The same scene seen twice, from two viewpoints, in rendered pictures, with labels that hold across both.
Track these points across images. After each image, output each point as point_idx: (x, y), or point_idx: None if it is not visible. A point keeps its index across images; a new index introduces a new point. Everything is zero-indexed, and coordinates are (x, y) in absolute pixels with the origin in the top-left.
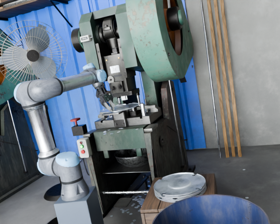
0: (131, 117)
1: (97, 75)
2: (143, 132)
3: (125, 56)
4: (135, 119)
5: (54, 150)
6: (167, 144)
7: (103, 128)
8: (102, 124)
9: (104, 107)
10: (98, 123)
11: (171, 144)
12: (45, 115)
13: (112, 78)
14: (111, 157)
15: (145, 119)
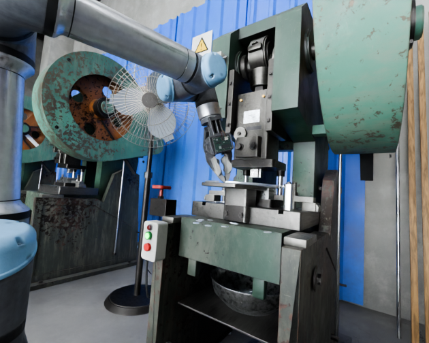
0: (261, 207)
1: (201, 59)
2: (280, 245)
3: (277, 88)
4: (267, 212)
5: None
6: (321, 288)
7: (203, 216)
8: (204, 208)
9: (210, 167)
10: (199, 205)
11: (325, 289)
12: (10, 96)
13: (243, 131)
14: (208, 274)
15: (289, 218)
